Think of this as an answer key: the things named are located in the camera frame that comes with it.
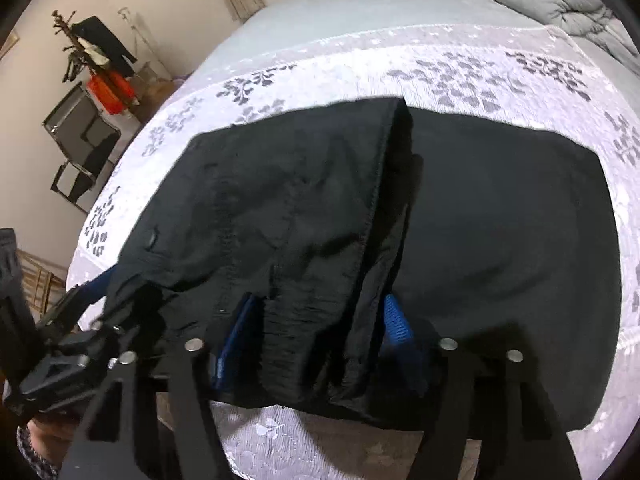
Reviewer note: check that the wooden coat rack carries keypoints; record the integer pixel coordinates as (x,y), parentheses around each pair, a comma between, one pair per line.
(67,35)

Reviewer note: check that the wooden slatted frame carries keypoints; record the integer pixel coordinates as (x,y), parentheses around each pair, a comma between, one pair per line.
(42,280)

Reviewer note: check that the black hanging garment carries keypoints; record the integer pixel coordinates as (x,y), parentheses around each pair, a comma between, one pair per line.
(102,40)

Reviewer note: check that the red bag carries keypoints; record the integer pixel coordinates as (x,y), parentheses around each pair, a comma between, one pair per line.
(110,92)

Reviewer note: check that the person's left forearm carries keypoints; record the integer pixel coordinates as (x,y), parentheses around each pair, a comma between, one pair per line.
(37,455)

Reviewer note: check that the floral lilac bedspread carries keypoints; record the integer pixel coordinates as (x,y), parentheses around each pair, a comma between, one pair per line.
(350,60)

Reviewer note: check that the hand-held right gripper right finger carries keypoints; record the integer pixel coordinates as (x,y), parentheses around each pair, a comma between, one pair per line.
(398,322)

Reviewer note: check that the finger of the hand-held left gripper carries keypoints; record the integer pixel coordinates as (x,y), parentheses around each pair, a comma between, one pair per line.
(80,300)
(55,375)

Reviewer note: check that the black pants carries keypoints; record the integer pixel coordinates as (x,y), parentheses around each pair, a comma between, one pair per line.
(300,210)

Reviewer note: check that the folded grey duvet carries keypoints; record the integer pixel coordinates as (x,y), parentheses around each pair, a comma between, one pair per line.
(540,0)

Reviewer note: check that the bed with grey sheet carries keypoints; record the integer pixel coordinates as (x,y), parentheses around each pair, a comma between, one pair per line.
(310,15)

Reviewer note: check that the black metal chair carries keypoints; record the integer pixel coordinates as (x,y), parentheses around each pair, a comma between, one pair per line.
(95,155)

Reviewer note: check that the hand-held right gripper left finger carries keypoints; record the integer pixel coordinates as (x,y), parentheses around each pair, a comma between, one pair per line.
(235,340)

